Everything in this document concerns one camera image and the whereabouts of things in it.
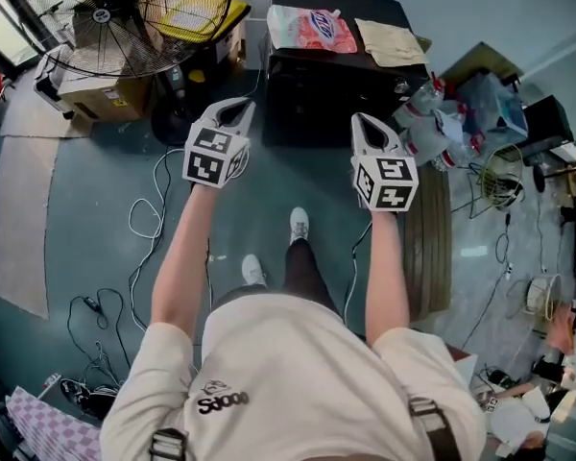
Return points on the black trousers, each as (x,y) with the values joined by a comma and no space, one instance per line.
(307,272)

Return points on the brown cardboard box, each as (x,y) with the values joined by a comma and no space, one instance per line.
(105,99)

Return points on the wooden slat board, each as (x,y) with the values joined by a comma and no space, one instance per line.
(427,243)

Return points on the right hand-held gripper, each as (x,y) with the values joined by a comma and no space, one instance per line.
(389,185)

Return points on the person's left forearm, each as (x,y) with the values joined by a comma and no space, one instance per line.
(182,267)

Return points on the black speaker box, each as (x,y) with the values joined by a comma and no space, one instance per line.
(547,123)

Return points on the person's white shoe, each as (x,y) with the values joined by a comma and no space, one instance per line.
(253,269)
(299,224)

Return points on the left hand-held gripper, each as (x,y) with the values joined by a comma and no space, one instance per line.
(211,156)

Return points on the white printed t-shirt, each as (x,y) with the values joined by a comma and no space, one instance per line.
(293,377)

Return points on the clear bag of bottles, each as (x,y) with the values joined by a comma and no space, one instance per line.
(437,132)

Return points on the blue plastic bag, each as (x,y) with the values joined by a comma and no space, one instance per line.
(494,104)

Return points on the small white fan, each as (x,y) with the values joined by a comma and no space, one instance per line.
(542,298)

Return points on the pink detergent pouch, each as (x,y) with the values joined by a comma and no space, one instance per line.
(312,29)

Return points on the beige folded cloth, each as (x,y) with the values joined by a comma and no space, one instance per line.
(391,41)

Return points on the person's right white shoe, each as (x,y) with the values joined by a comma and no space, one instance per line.
(299,224)

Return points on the plain pink cloth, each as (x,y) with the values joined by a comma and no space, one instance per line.
(559,329)

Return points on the person's right forearm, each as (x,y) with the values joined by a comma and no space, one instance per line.
(389,281)

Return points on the pink checked cloth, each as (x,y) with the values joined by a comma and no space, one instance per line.
(48,425)

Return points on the black floor fan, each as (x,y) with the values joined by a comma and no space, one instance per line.
(125,31)

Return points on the person's left white shoe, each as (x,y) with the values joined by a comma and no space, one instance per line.
(253,269)

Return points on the yellow bin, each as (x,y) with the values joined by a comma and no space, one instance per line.
(240,17)

